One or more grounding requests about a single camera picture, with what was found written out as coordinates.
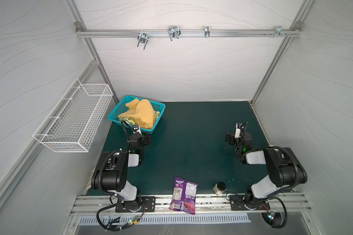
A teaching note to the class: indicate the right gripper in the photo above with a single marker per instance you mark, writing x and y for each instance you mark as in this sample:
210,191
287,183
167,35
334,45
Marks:
232,138

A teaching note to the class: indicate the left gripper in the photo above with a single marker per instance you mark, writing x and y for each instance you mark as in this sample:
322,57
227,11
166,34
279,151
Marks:
142,138

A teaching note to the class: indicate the yellow skirt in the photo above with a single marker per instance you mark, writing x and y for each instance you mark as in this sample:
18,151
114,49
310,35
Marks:
142,112

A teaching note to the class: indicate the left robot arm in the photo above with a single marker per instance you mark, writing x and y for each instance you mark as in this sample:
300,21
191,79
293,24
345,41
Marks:
110,177

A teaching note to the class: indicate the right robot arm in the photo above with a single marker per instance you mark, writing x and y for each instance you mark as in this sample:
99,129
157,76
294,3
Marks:
284,171

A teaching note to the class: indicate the green floral skirt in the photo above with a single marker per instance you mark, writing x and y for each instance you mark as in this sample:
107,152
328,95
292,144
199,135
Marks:
132,121

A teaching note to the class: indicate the teal plastic basket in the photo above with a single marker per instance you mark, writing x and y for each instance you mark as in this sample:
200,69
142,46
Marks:
121,108

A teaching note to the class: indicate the green table mat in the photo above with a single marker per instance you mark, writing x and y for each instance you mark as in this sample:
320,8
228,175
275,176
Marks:
189,143

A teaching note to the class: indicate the small black-lidded jar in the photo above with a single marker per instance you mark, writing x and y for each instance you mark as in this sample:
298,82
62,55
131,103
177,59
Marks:
219,188

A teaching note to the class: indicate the purple snack bag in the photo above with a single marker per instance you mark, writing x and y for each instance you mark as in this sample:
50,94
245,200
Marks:
184,196

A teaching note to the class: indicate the metal u-bolt clamp left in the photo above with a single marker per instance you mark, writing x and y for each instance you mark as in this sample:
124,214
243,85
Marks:
142,38

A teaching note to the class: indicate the metal u-bolt clamp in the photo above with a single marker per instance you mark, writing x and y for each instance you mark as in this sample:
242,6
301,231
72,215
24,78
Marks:
142,38
174,32

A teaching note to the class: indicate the aluminium cross bar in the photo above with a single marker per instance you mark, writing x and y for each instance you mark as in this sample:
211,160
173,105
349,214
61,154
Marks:
185,33

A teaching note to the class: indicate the metal u-bolt clamp middle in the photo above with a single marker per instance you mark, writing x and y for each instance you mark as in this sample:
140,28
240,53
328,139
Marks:
174,32

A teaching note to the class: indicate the metal clamp right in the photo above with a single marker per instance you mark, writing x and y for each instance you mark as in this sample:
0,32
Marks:
207,32

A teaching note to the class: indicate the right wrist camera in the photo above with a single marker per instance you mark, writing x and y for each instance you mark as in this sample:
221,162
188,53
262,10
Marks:
238,130

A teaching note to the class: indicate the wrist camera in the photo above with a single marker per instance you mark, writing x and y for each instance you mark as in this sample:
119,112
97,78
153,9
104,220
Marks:
136,129
238,130

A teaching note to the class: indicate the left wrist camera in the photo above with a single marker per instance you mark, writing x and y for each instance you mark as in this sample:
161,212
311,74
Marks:
136,129

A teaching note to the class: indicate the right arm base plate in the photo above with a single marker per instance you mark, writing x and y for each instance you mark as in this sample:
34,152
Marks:
240,202

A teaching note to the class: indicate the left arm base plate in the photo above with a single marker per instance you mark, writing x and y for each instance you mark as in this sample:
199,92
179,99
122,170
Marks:
140,204

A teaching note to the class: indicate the white wire basket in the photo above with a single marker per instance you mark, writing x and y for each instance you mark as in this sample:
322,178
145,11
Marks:
73,123

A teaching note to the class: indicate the metal corner bracket bolts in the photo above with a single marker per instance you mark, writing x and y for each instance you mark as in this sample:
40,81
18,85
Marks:
278,33

